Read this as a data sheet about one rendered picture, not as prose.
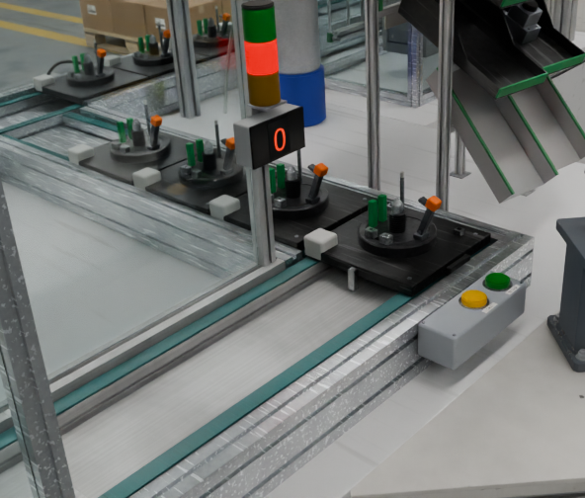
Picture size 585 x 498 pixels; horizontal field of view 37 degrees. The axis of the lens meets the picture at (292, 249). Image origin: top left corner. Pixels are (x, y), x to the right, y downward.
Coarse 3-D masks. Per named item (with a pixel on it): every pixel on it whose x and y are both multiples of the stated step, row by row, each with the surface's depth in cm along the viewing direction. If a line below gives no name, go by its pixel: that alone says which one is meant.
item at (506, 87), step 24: (408, 0) 164; (432, 0) 159; (456, 0) 172; (480, 0) 166; (432, 24) 161; (456, 24) 168; (480, 24) 168; (504, 24) 164; (456, 48) 158; (480, 48) 164; (504, 48) 166; (480, 72) 156; (504, 72) 161; (528, 72) 162; (504, 96) 156
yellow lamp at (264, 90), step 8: (248, 80) 136; (256, 80) 134; (264, 80) 134; (272, 80) 135; (248, 88) 137; (256, 88) 135; (264, 88) 135; (272, 88) 135; (256, 96) 136; (264, 96) 135; (272, 96) 136; (280, 96) 137; (256, 104) 136; (264, 104) 136; (272, 104) 136
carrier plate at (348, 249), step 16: (352, 224) 163; (448, 224) 160; (352, 240) 157; (448, 240) 155; (464, 240) 155; (480, 240) 154; (336, 256) 152; (352, 256) 152; (368, 256) 152; (416, 256) 151; (432, 256) 150; (448, 256) 150; (368, 272) 147; (384, 272) 146; (400, 272) 146; (416, 272) 146; (432, 272) 145; (400, 288) 143; (416, 288) 143
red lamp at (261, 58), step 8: (248, 48) 133; (256, 48) 132; (264, 48) 132; (272, 48) 133; (248, 56) 133; (256, 56) 132; (264, 56) 132; (272, 56) 133; (248, 64) 134; (256, 64) 133; (264, 64) 133; (272, 64) 134; (248, 72) 135; (256, 72) 134; (264, 72) 134; (272, 72) 134
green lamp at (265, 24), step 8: (272, 8) 130; (248, 16) 130; (256, 16) 130; (264, 16) 130; (272, 16) 131; (248, 24) 131; (256, 24) 130; (264, 24) 130; (272, 24) 131; (248, 32) 131; (256, 32) 131; (264, 32) 131; (272, 32) 132; (248, 40) 132; (256, 40) 131; (264, 40) 131; (272, 40) 132
